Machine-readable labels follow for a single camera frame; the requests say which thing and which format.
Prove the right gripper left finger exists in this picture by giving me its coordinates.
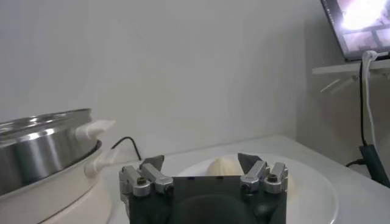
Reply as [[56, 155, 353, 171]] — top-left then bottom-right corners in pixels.
[[118, 154, 174, 198]]

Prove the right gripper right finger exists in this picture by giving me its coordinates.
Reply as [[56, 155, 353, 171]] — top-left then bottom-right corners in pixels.
[[237, 152, 289, 195]]

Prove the stainless steel steamer basket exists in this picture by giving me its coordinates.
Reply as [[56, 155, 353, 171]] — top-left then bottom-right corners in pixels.
[[0, 108, 116, 197]]

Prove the white round plate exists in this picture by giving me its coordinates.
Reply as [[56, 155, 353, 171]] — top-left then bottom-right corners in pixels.
[[175, 153, 339, 224]]

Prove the dark power adapter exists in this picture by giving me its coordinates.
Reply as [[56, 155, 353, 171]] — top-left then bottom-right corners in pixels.
[[358, 144, 390, 189]]

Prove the black open laptop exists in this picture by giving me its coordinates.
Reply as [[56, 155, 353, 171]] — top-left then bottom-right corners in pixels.
[[319, 0, 390, 61]]

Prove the black pot power cord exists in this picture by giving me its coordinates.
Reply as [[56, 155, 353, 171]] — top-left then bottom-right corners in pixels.
[[111, 136, 143, 161]]

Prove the thin black cable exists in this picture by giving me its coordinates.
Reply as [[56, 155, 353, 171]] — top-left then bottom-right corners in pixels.
[[346, 158, 365, 168]]

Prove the white cable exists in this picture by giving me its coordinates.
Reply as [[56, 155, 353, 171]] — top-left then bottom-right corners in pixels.
[[361, 50, 389, 147]]

